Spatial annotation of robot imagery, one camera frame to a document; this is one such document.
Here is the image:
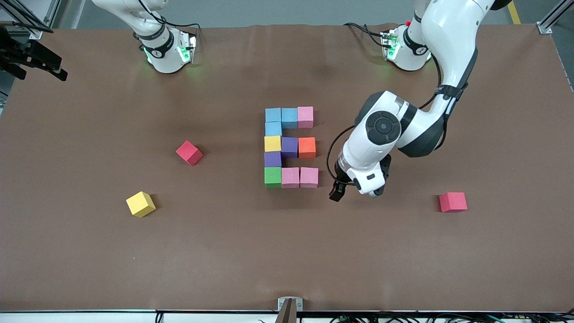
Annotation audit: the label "pink foam cube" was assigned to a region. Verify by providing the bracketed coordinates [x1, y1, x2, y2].
[282, 167, 300, 189]
[300, 167, 319, 189]
[297, 106, 314, 129]

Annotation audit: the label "orange foam cube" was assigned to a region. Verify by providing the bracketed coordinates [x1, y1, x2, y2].
[298, 137, 317, 159]

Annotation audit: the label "green foam cube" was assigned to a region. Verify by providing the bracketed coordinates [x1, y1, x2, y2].
[264, 166, 283, 188]

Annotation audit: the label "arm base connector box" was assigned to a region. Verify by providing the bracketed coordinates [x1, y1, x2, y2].
[177, 31, 198, 64]
[380, 28, 400, 61]

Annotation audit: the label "brown table mat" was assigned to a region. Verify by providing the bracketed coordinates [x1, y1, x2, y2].
[0, 23, 574, 312]

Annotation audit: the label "red foam cube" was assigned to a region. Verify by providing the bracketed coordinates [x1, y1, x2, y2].
[176, 140, 204, 167]
[439, 192, 468, 213]

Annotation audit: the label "grey metal table clamp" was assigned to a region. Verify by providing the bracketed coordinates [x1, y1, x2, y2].
[277, 297, 304, 323]

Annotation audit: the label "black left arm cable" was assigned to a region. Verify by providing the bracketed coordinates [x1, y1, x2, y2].
[326, 54, 449, 182]

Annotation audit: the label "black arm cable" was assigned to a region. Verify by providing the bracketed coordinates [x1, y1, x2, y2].
[326, 54, 449, 182]
[137, 0, 202, 30]

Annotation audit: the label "aluminium frame post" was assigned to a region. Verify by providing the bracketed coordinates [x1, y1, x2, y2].
[537, 0, 574, 35]
[0, 0, 61, 35]

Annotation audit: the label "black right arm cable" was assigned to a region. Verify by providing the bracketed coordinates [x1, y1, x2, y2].
[137, 0, 202, 30]

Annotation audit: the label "black base cables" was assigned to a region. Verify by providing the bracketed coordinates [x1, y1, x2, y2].
[343, 22, 387, 49]

